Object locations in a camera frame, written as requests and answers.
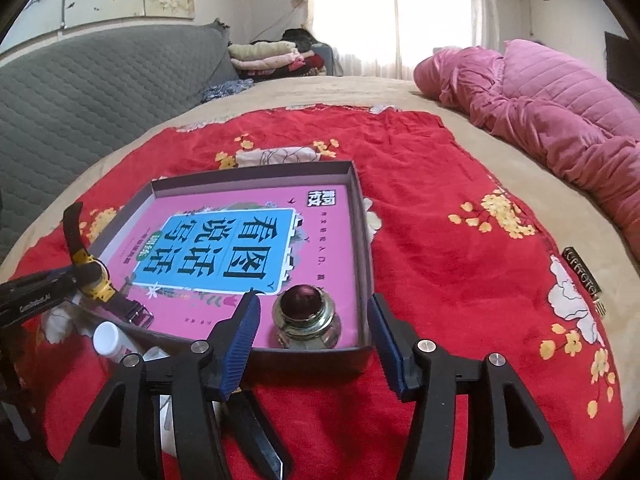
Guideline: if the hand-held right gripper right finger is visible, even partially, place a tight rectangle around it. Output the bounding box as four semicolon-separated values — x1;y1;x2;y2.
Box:
367;292;577;480

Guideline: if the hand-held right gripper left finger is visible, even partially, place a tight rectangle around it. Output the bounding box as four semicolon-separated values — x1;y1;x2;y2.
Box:
54;290;262;480

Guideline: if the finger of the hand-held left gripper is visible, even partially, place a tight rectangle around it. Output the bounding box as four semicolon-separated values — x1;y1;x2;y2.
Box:
0;264;98;297

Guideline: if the yellow and black wristwatch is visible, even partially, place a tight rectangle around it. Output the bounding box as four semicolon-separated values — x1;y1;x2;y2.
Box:
62;202;153;329

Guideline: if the black pointed crystal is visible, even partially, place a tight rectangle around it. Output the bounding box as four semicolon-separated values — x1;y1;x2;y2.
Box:
222;390;294;480

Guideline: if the grey cardboard box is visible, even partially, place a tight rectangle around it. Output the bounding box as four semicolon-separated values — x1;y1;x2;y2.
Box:
92;160;376;376

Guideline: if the small white pill bottle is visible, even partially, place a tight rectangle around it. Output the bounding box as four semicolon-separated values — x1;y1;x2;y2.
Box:
92;321;146;364

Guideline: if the red floral blanket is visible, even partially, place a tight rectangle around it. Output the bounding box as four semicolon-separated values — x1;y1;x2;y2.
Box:
40;105;622;480

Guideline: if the pink and blue book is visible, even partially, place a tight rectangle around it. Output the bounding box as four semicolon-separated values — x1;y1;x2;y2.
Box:
107;185;364;348

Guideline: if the grey quilted headboard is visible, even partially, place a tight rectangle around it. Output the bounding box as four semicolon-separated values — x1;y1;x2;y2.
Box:
0;19;241;267

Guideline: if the black blanket label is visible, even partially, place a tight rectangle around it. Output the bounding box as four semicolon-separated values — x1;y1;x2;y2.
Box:
562;246;607;319

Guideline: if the blue patterned cloth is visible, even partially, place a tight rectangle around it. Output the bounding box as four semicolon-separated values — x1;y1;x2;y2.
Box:
200;79;256;106

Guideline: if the beige bed cover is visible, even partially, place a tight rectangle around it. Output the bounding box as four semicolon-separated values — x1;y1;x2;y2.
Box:
0;76;640;411

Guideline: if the pink quilt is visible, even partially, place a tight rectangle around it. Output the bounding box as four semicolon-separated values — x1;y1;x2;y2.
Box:
414;39;640;261

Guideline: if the pile of folded clothes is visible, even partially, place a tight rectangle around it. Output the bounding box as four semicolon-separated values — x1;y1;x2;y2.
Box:
227;27;337;80

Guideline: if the white curtain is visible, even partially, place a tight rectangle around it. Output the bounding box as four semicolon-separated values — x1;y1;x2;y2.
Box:
311;0;501;79

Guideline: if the dark screen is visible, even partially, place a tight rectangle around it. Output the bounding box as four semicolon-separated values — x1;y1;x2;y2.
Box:
604;31;640;106

